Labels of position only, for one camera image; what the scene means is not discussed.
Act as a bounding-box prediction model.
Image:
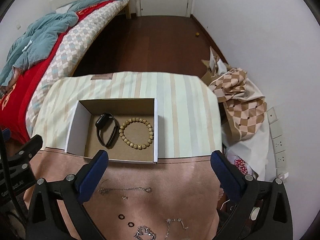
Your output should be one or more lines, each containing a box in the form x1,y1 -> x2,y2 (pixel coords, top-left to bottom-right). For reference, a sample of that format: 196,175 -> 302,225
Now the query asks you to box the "black smart watch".
95,112 -> 119,148

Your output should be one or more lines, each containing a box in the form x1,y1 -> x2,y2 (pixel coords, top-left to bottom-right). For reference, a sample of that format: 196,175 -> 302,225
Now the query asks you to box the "wooden bead bracelet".
118,116 -> 155,151

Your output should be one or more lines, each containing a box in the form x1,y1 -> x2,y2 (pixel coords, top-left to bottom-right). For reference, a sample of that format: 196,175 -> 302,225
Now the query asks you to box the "chunky silver chain bracelet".
133,225 -> 157,240

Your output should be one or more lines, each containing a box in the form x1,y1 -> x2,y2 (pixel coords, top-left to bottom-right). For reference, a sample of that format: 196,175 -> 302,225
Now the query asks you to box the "silver charm chain necklace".
163,218 -> 189,240

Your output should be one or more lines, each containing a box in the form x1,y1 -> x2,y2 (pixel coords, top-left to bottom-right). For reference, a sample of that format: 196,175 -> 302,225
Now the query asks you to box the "white red printed bag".
225,152 -> 257,179

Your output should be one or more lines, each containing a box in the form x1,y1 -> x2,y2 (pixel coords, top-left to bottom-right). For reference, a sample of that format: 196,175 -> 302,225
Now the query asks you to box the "white cloth sheet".
222,119 -> 270,180

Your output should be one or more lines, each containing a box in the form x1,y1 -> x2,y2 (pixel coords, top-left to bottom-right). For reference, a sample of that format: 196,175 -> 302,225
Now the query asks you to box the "white mug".
249,206 -> 260,221

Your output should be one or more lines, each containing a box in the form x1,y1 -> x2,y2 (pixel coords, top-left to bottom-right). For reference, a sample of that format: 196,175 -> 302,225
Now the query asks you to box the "white cardboard box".
65,98 -> 158,164

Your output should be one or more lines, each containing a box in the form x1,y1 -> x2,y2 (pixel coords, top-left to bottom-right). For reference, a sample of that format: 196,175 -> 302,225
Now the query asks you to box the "brown checkered cloth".
201,47 -> 267,141

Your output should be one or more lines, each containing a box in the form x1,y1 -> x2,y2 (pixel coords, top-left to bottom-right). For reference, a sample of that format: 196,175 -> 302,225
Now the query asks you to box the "red bed blanket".
0,0 -> 116,138

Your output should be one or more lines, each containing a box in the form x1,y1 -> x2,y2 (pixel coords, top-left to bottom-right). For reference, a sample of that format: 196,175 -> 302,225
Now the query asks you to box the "striped pink table mat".
31,72 -> 222,239

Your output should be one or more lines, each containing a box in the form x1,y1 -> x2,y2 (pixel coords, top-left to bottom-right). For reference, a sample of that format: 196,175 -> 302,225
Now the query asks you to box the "checkered pastel bed sheet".
25,0 -> 130,136

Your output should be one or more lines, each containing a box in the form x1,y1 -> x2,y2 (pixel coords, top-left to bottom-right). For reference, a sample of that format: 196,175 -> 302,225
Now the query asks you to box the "teal quilted blanket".
1,0 -> 109,87

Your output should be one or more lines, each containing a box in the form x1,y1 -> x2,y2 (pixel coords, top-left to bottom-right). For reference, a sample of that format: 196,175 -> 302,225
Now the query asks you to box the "thin silver pendant necklace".
97,179 -> 153,196

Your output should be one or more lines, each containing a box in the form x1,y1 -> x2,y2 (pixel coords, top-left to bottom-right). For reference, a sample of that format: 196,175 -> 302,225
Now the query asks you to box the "white wall socket strip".
267,107 -> 289,180

